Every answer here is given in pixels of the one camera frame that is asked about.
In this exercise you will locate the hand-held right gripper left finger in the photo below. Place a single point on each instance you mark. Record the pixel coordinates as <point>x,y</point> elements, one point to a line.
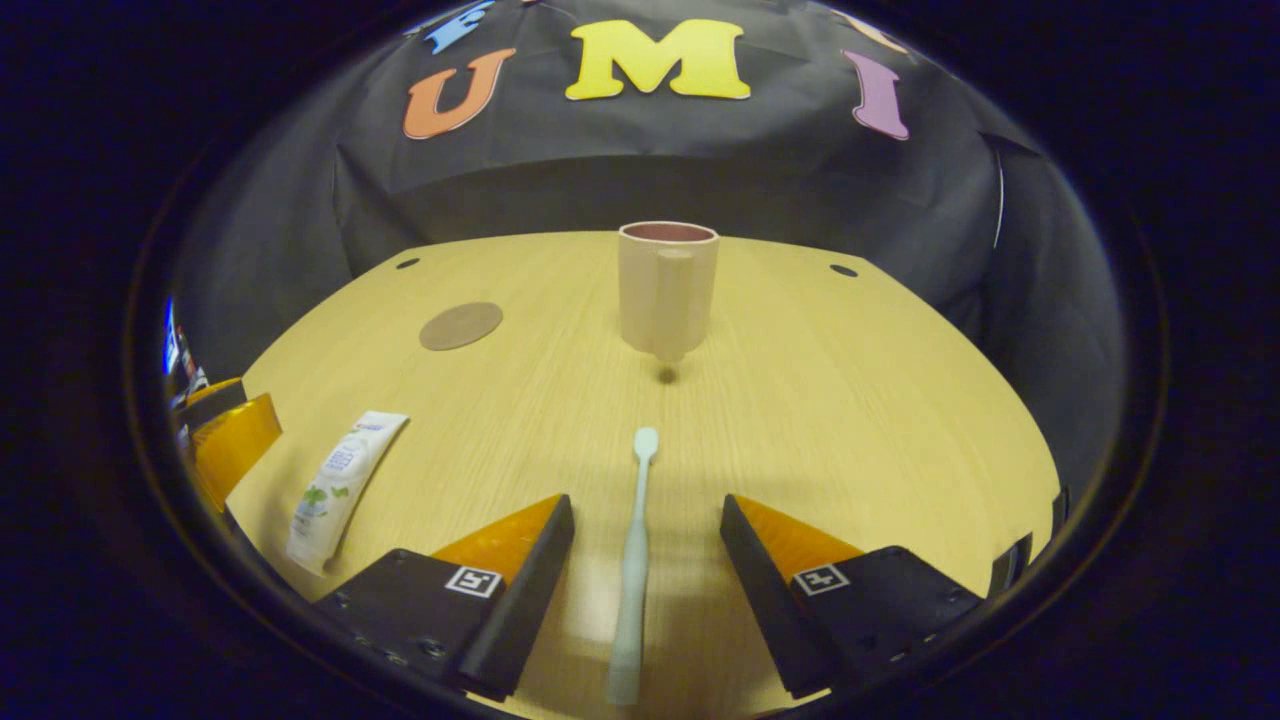
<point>520,610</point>

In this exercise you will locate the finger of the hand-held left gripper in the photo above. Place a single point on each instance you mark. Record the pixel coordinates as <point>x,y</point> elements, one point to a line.
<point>212,400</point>
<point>235,440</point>

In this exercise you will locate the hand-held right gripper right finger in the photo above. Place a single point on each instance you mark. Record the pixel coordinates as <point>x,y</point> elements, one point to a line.
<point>760,610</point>

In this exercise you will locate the white toothpaste tube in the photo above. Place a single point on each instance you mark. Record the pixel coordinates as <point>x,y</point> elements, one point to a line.
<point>335,490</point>

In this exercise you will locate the pale green toothbrush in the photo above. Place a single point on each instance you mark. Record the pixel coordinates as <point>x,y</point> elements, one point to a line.
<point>634,570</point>

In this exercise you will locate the round brown coaster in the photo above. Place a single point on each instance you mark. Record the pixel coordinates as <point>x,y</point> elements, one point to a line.
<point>460,326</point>

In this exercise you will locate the beige cup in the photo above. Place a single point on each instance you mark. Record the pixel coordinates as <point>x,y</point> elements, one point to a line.
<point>668,290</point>

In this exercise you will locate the wooden desktop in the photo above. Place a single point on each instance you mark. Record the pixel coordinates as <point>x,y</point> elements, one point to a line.
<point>800,400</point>

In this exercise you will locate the computer monitor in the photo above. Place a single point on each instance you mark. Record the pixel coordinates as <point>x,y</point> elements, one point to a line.
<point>170,345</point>

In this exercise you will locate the black backdrop cloth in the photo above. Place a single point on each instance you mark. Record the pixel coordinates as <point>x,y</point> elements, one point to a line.
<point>700,170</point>

